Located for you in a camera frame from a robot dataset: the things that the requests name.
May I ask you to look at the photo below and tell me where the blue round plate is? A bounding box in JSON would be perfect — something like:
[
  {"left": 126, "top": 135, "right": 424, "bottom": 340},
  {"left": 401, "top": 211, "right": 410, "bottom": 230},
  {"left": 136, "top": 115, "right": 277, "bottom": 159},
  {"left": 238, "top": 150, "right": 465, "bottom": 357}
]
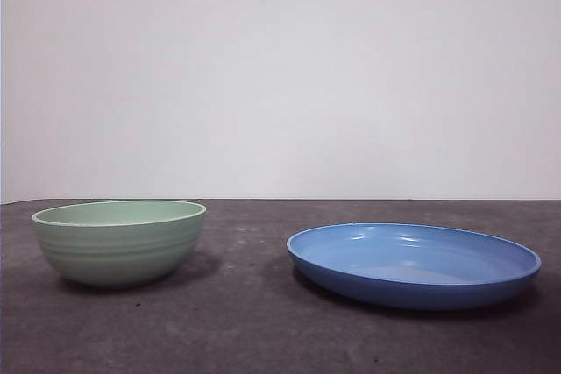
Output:
[{"left": 286, "top": 222, "right": 543, "bottom": 310}]

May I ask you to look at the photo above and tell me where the green ribbed bowl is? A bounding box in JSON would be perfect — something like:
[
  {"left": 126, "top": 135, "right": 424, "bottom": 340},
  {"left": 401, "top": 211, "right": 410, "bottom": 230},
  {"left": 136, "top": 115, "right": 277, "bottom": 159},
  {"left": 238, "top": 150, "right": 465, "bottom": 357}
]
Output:
[{"left": 31, "top": 200, "right": 208, "bottom": 291}]

